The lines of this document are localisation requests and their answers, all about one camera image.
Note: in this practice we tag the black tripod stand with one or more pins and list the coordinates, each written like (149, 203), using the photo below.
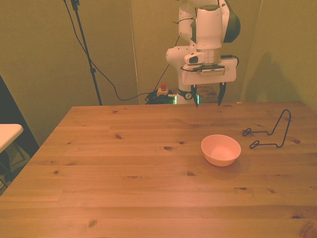
(85, 47)

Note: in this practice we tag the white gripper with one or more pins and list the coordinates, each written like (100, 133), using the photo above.
(210, 79)

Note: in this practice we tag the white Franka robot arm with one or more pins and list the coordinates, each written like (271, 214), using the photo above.
(208, 29)

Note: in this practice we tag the white side table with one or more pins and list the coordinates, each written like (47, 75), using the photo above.
(8, 135)

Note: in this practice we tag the red emergency stop button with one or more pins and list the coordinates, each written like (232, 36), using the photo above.
(164, 90)

